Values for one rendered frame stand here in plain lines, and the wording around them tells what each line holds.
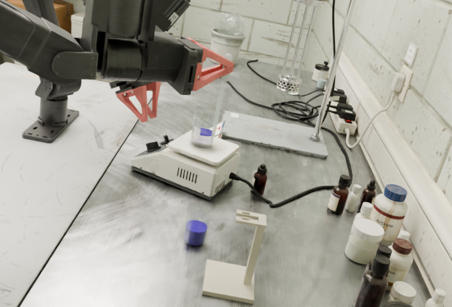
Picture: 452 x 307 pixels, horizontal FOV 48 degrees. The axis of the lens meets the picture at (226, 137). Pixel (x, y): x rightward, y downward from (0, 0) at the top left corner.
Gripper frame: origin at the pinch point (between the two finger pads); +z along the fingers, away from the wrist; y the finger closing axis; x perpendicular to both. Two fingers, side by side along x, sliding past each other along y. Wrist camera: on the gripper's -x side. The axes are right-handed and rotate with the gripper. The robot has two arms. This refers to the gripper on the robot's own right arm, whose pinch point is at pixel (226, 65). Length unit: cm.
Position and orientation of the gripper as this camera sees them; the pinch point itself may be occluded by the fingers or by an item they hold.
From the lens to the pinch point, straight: 79.4
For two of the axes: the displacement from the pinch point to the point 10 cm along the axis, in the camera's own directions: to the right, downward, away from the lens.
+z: 8.7, -0.2, 5.0
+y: -4.6, -4.2, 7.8
